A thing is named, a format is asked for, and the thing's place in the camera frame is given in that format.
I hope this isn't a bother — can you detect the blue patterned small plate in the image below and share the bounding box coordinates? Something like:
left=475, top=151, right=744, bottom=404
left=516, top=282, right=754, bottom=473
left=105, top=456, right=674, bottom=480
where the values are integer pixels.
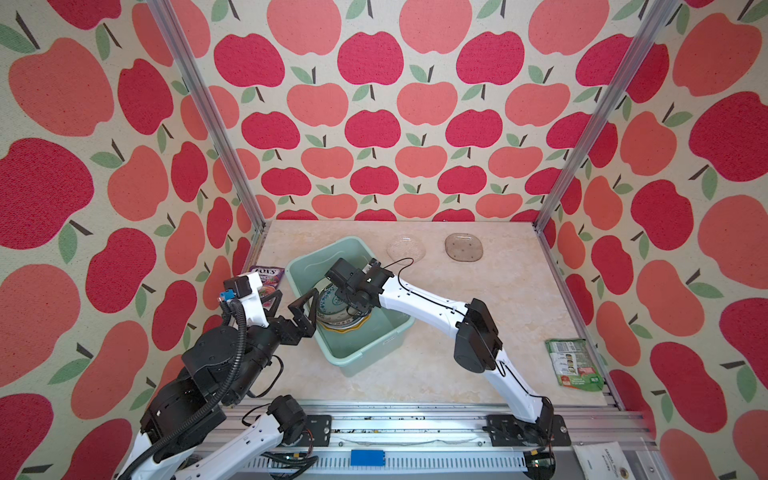
left=317, top=284, right=370, bottom=325

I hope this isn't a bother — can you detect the yellow polka dot plate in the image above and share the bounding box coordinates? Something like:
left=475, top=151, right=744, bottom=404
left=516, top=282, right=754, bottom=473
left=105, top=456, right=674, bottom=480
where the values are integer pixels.
left=321, top=317, right=370, bottom=334

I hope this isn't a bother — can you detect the mint green plastic bin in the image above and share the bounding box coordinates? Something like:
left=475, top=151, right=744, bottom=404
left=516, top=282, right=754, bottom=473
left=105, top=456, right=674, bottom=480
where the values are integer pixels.
left=286, top=236, right=415, bottom=377

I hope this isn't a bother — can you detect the clear glass plate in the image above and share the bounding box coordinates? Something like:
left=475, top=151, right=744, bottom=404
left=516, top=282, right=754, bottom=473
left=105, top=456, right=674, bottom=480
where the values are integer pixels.
left=386, top=235, right=426, bottom=266

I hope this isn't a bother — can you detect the smoky brown glass plate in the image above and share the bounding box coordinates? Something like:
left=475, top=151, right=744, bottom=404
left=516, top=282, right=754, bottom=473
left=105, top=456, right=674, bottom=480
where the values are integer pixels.
left=444, top=233, right=484, bottom=263

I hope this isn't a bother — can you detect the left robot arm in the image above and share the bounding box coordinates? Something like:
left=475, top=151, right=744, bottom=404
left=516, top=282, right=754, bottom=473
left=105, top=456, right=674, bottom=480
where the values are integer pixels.
left=119, top=289, right=319, bottom=479

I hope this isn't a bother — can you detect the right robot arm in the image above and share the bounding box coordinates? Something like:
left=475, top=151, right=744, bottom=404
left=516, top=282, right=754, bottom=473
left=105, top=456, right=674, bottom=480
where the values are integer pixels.
left=325, top=259, right=554, bottom=446

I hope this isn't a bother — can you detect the purple candy bag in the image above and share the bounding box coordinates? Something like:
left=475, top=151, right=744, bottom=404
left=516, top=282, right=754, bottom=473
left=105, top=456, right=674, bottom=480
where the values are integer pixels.
left=248, top=265, right=285, bottom=298

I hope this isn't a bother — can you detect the blue label block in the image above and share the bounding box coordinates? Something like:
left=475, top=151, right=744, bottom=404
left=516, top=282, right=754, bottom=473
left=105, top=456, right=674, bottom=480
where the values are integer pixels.
left=350, top=449, right=386, bottom=468

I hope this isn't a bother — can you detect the green snack packet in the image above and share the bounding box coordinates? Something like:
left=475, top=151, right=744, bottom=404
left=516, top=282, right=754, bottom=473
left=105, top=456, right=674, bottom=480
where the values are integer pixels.
left=545, top=339, right=604, bottom=392

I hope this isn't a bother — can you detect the white paper sheet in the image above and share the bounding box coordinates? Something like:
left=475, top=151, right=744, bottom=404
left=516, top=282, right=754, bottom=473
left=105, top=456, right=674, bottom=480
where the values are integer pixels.
left=573, top=442, right=635, bottom=480

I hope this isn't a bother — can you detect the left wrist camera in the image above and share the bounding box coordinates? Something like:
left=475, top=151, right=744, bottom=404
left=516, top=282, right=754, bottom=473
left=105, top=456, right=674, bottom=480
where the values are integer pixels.
left=219, top=272, right=268, bottom=328

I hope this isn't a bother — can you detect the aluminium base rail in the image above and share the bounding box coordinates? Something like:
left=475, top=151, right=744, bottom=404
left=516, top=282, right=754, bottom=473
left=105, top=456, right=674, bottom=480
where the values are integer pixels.
left=277, top=401, right=671, bottom=479

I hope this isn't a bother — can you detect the left aluminium frame post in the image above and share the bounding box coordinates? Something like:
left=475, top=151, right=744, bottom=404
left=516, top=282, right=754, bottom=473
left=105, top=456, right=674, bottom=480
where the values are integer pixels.
left=148, top=0, right=267, bottom=235

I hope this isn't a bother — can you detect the aluminium frame post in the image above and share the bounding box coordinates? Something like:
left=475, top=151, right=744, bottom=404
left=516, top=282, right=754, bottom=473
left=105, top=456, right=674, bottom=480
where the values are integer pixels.
left=148, top=0, right=267, bottom=235
left=533, top=0, right=679, bottom=237

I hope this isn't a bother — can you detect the right aluminium frame post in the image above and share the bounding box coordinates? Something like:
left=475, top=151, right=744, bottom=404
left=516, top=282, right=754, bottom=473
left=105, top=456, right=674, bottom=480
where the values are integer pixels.
left=533, top=0, right=679, bottom=237

